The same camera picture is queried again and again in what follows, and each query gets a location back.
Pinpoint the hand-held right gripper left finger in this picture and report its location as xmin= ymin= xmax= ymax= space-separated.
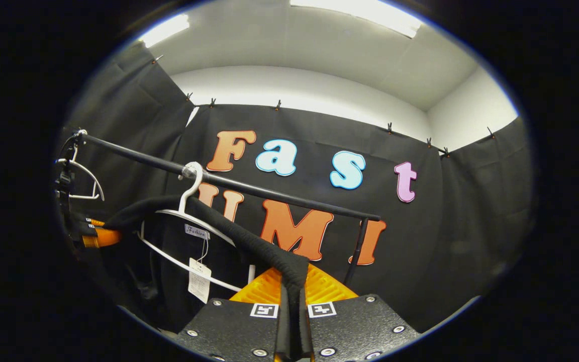
xmin=175 ymin=267 xmax=283 ymax=362

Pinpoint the black backdrop cloth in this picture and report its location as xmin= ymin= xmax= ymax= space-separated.
xmin=61 ymin=43 xmax=536 ymax=335

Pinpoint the narrow ceiling light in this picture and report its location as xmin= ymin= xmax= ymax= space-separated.
xmin=139 ymin=14 xmax=191 ymax=49

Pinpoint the white clothes hanger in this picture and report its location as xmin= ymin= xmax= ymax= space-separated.
xmin=55 ymin=145 xmax=106 ymax=202
xmin=138 ymin=161 xmax=257 ymax=294

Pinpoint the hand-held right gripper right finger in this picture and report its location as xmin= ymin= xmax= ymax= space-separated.
xmin=304 ymin=264 xmax=422 ymax=362

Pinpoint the large rectangular ceiling light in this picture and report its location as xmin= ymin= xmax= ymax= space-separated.
xmin=289 ymin=0 xmax=424 ymax=39

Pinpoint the row of black cloth clips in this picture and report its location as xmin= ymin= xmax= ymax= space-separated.
xmin=151 ymin=54 xmax=496 ymax=157

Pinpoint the black knit garment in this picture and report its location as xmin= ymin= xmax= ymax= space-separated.
xmin=103 ymin=195 xmax=315 ymax=361

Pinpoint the black clothes rack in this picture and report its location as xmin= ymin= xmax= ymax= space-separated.
xmin=74 ymin=131 xmax=382 ymax=288

